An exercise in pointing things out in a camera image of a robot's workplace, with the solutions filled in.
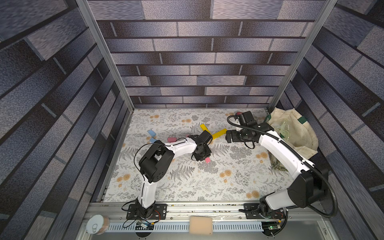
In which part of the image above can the cream tote bag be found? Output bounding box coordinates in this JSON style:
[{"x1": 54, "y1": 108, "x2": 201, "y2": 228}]
[{"x1": 260, "y1": 108, "x2": 319, "y2": 178}]

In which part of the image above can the floral table mat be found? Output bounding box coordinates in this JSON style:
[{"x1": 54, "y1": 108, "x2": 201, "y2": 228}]
[{"x1": 104, "y1": 109, "x2": 293, "y2": 202}]

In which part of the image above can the yellow block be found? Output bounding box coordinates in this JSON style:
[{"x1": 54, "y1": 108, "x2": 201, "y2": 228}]
[
  {"x1": 212, "y1": 129, "x2": 227, "y2": 140},
  {"x1": 200, "y1": 124, "x2": 209, "y2": 132}
]

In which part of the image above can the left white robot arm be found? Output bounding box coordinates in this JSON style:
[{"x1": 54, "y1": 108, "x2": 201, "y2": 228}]
[{"x1": 135, "y1": 131, "x2": 213, "y2": 219}]

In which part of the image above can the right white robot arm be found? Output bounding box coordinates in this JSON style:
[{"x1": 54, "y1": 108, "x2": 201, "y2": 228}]
[{"x1": 226, "y1": 122, "x2": 339, "y2": 219}]

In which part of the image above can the blue block one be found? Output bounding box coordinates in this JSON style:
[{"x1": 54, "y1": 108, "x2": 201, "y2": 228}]
[{"x1": 148, "y1": 130, "x2": 156, "y2": 137}]

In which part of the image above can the aluminium rail base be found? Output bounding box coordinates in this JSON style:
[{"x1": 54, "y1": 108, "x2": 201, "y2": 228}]
[{"x1": 76, "y1": 202, "x2": 338, "y2": 240}]

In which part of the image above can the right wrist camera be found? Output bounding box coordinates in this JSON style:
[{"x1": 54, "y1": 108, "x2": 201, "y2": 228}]
[{"x1": 238, "y1": 111, "x2": 258, "y2": 127}]

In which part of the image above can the beige sponge pad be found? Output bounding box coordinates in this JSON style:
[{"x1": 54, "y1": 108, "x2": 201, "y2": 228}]
[{"x1": 189, "y1": 216, "x2": 213, "y2": 236}]

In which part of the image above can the pink block one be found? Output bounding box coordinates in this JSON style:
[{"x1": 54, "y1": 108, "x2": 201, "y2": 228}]
[{"x1": 168, "y1": 138, "x2": 178, "y2": 143}]

